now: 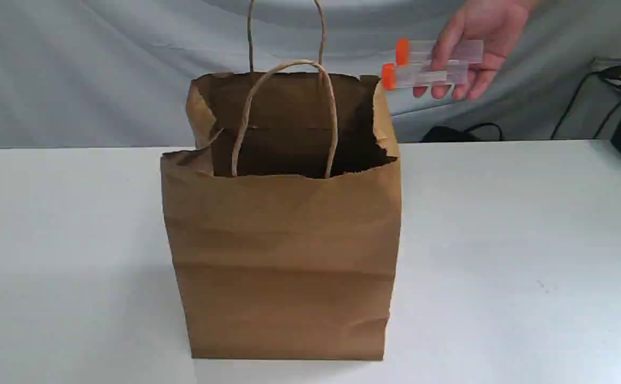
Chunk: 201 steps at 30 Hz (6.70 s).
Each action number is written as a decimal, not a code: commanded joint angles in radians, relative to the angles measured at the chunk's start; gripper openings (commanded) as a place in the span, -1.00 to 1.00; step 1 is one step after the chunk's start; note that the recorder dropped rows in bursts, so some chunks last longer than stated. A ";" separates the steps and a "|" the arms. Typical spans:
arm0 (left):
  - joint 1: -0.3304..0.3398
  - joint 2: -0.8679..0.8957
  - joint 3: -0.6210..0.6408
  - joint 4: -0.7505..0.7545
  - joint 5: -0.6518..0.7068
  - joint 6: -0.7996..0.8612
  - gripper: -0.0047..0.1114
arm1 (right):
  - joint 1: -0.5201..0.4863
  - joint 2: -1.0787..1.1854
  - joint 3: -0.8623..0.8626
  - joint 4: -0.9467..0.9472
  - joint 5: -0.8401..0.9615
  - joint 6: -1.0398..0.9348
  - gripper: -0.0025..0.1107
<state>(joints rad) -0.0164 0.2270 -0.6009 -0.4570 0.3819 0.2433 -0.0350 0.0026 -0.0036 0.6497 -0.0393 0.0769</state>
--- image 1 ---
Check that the orange-capped clear tube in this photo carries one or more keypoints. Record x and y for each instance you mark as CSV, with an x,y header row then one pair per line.
x,y
420,75
411,51

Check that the brown paper bag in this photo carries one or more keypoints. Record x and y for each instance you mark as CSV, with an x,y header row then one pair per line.
x,y
284,223

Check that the black object behind table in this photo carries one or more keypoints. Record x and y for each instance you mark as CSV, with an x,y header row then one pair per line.
x,y
445,134

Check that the person's bare hand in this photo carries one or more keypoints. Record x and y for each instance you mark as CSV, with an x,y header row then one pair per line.
x,y
499,24

